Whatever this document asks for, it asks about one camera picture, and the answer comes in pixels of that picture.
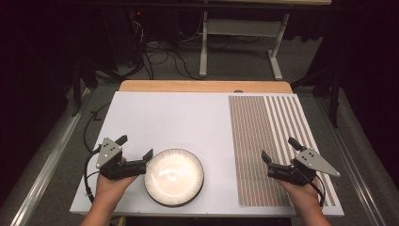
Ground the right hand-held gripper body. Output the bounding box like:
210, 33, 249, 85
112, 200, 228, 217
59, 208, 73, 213
267, 148, 342, 186

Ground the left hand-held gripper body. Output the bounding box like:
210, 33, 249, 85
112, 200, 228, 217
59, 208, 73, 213
95, 137, 147, 181

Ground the white ribbed plate dark rim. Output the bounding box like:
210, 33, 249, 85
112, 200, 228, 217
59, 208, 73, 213
143, 148, 205, 208

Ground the person's left hand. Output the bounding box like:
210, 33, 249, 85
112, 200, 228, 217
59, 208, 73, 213
94, 173, 139, 205

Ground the person's right hand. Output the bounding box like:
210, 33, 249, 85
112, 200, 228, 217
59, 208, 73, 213
276, 178, 322, 211

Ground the striped woven placemat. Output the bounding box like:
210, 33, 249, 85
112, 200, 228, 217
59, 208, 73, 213
228, 94, 337, 207

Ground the white board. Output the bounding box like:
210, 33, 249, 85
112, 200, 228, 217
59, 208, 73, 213
69, 90, 345, 218

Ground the black metal stand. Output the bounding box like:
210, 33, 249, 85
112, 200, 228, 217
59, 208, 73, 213
70, 59, 98, 118
291, 69, 342, 129

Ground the wooden table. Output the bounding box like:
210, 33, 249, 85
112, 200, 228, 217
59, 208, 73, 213
119, 79, 294, 94

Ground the white-framed desk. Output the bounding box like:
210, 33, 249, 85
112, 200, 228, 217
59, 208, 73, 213
196, 0, 333, 81

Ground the left hand-held gripper black cable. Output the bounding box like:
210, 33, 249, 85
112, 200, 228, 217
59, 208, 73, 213
83, 145, 104, 205

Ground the hand-held gripper black cable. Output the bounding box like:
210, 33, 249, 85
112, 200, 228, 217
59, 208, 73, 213
83, 145, 104, 205
305, 173, 327, 208

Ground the black floor cable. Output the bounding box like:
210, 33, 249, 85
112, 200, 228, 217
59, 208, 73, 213
83, 102, 112, 154

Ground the right hand-held gripper black cable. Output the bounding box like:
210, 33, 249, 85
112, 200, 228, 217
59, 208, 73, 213
305, 173, 327, 208

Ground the aluminium rail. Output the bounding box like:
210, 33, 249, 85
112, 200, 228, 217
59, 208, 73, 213
316, 97, 387, 226
8, 88, 92, 226

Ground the tangle of black floor cables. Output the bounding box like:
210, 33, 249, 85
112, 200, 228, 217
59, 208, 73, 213
125, 12, 205, 81

